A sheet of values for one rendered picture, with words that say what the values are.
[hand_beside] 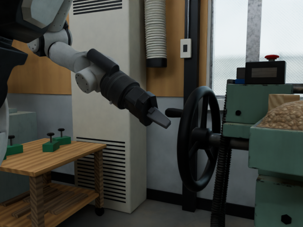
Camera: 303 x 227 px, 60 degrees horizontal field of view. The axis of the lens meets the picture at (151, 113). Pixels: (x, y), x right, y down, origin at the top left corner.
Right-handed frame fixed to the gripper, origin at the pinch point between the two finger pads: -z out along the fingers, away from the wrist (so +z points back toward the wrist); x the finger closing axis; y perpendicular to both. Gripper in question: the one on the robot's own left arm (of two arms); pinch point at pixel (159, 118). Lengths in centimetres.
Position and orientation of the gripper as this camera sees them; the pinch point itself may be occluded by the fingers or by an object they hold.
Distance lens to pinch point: 67.0
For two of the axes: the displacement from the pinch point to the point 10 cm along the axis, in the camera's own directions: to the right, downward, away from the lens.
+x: -1.1, -4.7, -8.8
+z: -7.4, -5.5, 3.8
